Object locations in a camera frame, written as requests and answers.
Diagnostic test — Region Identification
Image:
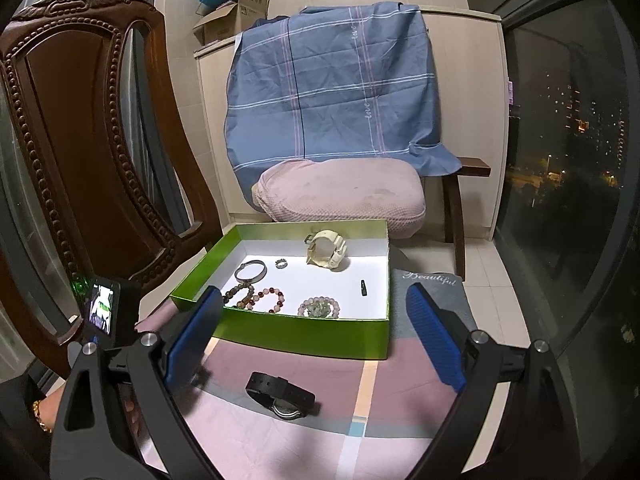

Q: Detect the person's left forearm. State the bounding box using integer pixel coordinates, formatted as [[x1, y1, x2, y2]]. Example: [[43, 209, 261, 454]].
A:
[[0, 375, 67, 480]]

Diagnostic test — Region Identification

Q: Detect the brown cardboard carton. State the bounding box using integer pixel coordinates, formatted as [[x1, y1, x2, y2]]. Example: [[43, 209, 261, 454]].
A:
[[192, 0, 271, 47]]

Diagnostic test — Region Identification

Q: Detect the dark glass window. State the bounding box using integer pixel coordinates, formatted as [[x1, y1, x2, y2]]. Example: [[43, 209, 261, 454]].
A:
[[492, 0, 640, 361]]

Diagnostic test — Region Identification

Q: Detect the blue plaid cloth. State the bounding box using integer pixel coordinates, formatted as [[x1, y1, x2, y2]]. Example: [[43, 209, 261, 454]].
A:
[[225, 2, 463, 206]]

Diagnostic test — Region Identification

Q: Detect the pink cushion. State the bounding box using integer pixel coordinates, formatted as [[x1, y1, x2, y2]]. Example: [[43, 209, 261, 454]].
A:
[[250, 160, 428, 237]]

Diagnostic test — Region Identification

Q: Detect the black wrist watch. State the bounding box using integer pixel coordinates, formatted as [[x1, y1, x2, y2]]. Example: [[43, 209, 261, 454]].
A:
[[245, 371, 322, 421]]

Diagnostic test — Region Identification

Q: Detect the carved dark wooden chair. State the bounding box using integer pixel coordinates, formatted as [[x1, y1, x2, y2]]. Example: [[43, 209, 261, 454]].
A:
[[0, 0, 226, 363]]

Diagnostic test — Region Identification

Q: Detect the dark brown bead bracelet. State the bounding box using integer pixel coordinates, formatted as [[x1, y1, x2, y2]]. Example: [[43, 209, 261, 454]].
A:
[[222, 282, 257, 310]]

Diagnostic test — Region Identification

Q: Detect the wooden armchair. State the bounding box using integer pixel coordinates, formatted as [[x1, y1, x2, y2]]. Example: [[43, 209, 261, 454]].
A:
[[420, 156, 492, 282]]

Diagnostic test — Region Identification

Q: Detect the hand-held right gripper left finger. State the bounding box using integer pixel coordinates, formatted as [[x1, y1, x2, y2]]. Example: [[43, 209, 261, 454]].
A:
[[50, 285, 226, 480]]

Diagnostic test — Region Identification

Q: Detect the silver bangle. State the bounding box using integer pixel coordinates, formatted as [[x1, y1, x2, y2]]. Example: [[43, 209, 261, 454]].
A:
[[234, 260, 268, 283]]

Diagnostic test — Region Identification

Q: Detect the pink and grey mat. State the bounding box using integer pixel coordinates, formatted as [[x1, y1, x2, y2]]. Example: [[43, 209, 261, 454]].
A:
[[130, 260, 506, 480]]

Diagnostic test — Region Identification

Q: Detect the person's left hand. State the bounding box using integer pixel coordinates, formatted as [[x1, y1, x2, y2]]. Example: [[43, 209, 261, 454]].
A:
[[120, 385, 144, 437]]

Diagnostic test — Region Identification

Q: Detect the pale pink bead bracelet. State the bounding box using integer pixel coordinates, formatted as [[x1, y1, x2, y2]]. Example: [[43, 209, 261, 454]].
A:
[[297, 296, 346, 320]]

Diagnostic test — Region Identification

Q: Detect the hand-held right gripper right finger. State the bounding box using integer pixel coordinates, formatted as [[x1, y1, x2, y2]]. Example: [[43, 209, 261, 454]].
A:
[[405, 282, 591, 480]]

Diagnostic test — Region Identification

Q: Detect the cream wrist watch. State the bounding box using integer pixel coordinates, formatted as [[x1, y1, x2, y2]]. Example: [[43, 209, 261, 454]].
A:
[[305, 229, 350, 273]]

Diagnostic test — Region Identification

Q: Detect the red and pink bead bracelet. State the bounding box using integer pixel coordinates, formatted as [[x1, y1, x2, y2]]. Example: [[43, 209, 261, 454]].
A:
[[250, 286, 287, 315]]

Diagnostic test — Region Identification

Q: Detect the gold chain bracelet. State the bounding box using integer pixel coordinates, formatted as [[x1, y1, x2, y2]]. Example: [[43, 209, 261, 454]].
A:
[[31, 399, 54, 434]]

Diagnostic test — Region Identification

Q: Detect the green cardboard box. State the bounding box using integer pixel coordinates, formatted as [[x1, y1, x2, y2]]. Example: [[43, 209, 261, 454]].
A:
[[170, 220, 392, 362]]

